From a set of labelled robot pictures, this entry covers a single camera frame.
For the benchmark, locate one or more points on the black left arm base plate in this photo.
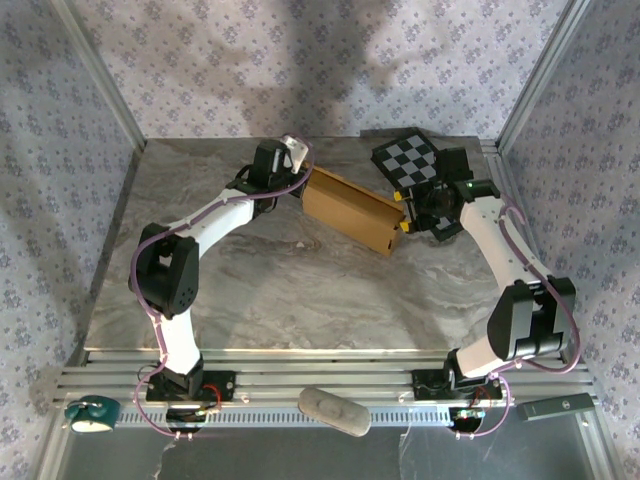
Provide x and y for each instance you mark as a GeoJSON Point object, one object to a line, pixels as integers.
{"type": "Point", "coordinates": [225, 390]}

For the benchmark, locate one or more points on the grey oval pad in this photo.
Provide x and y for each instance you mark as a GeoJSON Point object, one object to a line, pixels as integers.
{"type": "Point", "coordinates": [332, 407]}

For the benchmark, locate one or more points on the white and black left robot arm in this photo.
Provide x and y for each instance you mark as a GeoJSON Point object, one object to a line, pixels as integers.
{"type": "Point", "coordinates": [177, 340]}

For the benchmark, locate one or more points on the black and grey checkerboard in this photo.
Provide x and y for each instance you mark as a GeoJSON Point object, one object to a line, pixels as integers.
{"type": "Point", "coordinates": [407, 157]}

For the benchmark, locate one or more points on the brown cardboard box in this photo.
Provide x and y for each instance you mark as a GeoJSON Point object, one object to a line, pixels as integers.
{"type": "Point", "coordinates": [350, 210]}

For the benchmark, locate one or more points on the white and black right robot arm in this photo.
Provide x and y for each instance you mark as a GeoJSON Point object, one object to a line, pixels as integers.
{"type": "Point", "coordinates": [495, 240]}

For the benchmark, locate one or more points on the small circuit board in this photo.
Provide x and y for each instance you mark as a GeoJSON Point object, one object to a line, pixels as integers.
{"type": "Point", "coordinates": [200, 413]}
{"type": "Point", "coordinates": [467, 414]}

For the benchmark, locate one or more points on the aluminium frame post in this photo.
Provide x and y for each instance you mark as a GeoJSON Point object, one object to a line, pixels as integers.
{"type": "Point", "coordinates": [542, 75]}
{"type": "Point", "coordinates": [103, 75]}

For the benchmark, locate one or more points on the teal and white tape roll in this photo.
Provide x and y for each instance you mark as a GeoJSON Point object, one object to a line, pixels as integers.
{"type": "Point", "coordinates": [100, 410]}

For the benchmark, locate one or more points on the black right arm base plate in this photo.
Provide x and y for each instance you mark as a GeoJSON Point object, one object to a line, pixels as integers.
{"type": "Point", "coordinates": [425, 387]}

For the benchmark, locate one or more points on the dark grey rectangular device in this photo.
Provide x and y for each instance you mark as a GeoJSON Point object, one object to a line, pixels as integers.
{"type": "Point", "coordinates": [555, 406]}

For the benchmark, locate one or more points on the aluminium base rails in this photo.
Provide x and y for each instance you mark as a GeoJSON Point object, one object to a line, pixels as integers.
{"type": "Point", "coordinates": [320, 375]}

